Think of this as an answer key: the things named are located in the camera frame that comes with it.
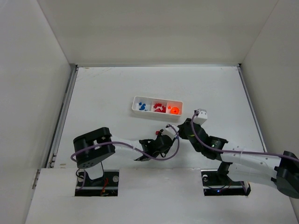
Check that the red curved lego piece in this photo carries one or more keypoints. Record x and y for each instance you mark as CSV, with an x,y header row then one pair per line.
x,y
159,107

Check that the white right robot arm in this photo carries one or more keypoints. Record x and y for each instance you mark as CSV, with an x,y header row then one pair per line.
x,y
239,167

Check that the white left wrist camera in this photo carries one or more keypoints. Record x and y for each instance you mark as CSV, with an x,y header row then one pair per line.
x,y
171,131

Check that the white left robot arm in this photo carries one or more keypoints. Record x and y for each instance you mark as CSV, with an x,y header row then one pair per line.
x,y
94,147

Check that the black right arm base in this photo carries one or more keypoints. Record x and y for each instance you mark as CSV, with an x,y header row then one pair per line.
x,y
217,183

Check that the blue lego arch piece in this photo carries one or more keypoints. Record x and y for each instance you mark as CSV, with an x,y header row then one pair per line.
x,y
142,106

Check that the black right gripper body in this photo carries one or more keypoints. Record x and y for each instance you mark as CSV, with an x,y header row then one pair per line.
x,y
185,130

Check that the white three-compartment sorting tray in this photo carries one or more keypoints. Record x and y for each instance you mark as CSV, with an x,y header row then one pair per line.
x,y
151,101

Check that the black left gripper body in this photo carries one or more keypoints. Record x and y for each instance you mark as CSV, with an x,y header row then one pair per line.
x,y
165,139

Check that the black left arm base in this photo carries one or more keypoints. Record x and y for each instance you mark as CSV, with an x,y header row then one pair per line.
x,y
105,186

